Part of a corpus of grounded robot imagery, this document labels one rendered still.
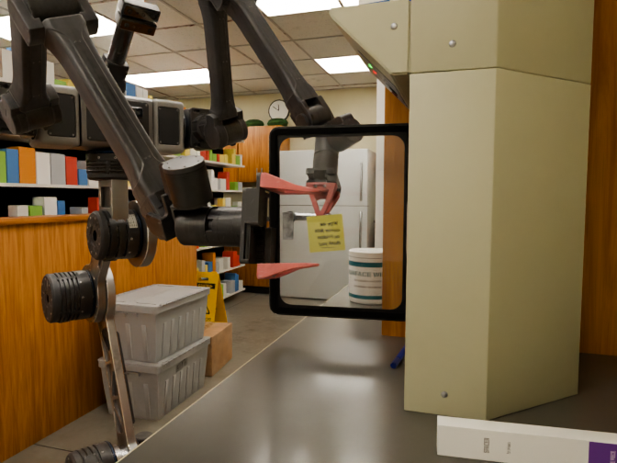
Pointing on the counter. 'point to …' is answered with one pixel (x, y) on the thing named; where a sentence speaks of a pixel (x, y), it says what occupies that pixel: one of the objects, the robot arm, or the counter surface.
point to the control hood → (380, 38)
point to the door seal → (275, 217)
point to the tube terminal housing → (496, 203)
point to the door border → (279, 218)
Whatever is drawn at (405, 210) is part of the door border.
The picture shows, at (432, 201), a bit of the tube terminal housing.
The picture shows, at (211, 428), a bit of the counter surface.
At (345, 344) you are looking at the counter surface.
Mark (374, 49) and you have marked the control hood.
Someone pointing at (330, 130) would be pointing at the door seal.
